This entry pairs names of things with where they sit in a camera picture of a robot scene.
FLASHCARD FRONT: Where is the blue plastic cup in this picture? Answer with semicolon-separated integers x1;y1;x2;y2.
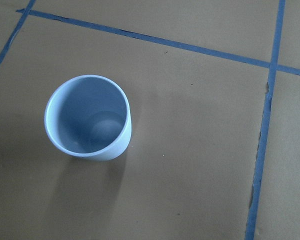
44;75;132;161

